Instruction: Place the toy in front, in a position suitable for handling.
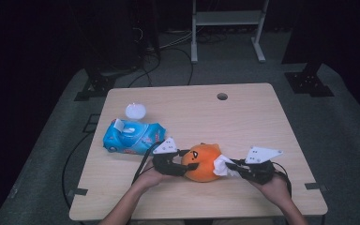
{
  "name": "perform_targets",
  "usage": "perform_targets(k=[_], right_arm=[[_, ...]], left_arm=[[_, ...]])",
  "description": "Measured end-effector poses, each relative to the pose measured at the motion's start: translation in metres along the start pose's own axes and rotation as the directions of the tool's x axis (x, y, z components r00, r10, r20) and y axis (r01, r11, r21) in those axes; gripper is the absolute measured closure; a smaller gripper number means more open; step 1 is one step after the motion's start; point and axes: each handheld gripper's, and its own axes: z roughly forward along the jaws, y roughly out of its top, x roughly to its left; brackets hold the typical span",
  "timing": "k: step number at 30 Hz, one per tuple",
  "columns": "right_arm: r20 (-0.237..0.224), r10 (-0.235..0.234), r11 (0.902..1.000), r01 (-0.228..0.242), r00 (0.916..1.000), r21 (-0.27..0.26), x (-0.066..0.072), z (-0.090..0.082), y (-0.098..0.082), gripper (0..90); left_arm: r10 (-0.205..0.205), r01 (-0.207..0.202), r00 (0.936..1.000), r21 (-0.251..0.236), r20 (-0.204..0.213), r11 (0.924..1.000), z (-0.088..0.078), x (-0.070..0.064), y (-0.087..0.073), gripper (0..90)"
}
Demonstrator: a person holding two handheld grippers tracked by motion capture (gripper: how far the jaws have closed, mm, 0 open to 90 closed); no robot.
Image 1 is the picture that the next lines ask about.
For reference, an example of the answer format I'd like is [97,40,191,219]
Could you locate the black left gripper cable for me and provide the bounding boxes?
[131,142,159,187]

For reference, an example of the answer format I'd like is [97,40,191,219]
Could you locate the black stand base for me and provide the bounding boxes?
[283,60,336,98]
[73,59,117,102]

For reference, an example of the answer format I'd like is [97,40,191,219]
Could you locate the person's left hand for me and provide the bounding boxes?
[133,158,171,193]

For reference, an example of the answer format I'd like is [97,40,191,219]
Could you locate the black tape strip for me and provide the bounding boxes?
[67,187,89,197]
[304,182,329,192]

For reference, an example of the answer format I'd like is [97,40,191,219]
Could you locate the person's right hand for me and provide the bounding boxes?
[249,172,293,209]

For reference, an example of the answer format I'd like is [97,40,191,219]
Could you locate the white metal stand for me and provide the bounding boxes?
[190,0,271,65]

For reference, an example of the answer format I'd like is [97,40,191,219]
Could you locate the long black floor cable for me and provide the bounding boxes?
[61,130,96,211]

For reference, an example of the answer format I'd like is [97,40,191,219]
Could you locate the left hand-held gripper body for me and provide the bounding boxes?
[152,136,189,177]

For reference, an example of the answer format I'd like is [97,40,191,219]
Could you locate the white wet wipe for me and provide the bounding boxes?
[212,154,242,178]

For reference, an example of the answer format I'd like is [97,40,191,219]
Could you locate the orange plush toy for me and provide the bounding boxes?
[180,142,224,184]

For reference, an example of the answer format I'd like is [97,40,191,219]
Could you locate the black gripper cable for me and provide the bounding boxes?
[131,142,159,187]
[270,160,293,200]

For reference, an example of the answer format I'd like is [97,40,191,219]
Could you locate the white floor cables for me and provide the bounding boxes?
[158,30,195,52]

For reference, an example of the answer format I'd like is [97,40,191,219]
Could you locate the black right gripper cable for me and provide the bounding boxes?
[270,160,293,200]

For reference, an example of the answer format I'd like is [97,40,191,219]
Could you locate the blue wet wipes pack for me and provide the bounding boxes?
[102,118,168,157]

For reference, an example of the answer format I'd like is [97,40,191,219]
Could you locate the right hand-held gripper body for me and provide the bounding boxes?
[239,145,284,186]

